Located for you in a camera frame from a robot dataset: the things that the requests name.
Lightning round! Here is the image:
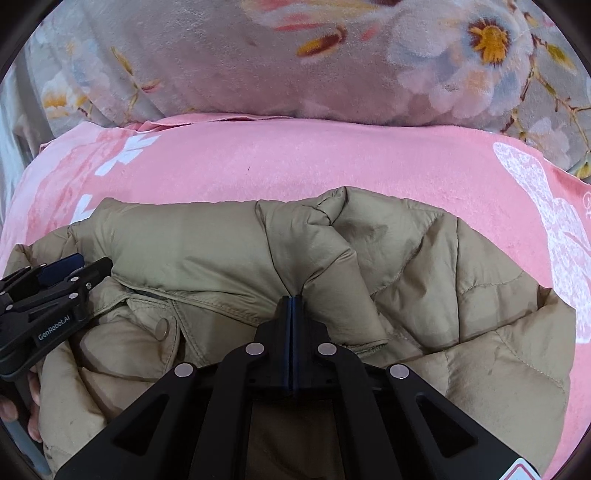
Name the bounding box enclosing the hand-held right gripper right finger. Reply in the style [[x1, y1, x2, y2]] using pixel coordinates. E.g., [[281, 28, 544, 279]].
[[294, 295, 543, 480]]

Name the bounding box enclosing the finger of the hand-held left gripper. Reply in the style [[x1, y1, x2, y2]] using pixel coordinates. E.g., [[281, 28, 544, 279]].
[[18, 257, 114, 318], [0, 252, 85, 302]]

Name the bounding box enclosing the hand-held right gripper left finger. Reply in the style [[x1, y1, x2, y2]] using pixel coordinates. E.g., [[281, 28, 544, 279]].
[[54, 295, 294, 480]]

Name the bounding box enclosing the tan quilted jacket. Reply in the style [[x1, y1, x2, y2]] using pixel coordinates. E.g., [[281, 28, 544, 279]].
[[0, 186, 578, 480]]

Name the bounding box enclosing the person's left hand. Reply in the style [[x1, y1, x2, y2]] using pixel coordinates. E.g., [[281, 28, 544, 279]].
[[0, 367, 44, 441]]

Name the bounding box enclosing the white satin curtain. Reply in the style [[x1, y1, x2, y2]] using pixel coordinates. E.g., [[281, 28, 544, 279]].
[[0, 65, 35, 195]]

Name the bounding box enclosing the pink printed blanket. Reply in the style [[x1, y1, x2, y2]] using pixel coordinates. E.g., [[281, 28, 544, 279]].
[[0, 114, 591, 480]]

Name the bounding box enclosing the grey floral blanket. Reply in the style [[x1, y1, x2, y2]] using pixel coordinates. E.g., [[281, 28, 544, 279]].
[[23, 0, 591, 180]]

